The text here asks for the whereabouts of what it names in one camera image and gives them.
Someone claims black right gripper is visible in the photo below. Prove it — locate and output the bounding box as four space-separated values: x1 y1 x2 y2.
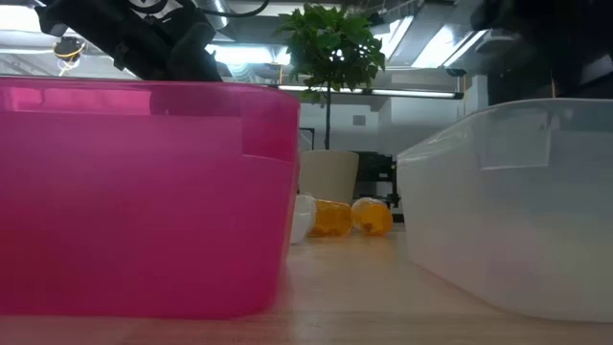
471 0 613 107

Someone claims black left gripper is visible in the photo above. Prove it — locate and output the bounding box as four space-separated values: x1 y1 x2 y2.
35 0 224 82

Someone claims orange pill bottle white cap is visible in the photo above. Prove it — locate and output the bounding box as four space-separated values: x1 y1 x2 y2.
351 196 395 238
289 193 354 245

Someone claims red plastic bin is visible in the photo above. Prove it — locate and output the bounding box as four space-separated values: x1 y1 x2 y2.
0 75 302 321

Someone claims clear plastic bin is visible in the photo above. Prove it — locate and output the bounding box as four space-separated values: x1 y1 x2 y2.
396 98 613 323

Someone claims black yellow hanging device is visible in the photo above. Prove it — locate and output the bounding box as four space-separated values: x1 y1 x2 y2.
52 35 87 78

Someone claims long ceiling light fixture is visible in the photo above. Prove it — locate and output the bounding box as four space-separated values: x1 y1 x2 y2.
277 84 465 101

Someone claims green leafy plant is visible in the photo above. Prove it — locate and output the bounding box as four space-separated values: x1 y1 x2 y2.
272 3 387 150

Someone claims white plant pot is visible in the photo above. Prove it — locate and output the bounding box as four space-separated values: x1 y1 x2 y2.
297 149 360 207

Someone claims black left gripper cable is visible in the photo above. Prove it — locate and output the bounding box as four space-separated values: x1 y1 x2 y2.
198 0 270 19

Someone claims black bracket device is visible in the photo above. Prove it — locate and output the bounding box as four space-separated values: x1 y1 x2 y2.
356 150 401 222

